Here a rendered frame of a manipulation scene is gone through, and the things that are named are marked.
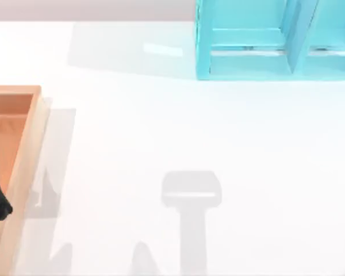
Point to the light blue rack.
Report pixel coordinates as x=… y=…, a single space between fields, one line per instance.
x=247 y=37

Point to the shallow salmon-coloured box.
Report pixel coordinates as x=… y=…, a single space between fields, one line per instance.
x=8 y=132

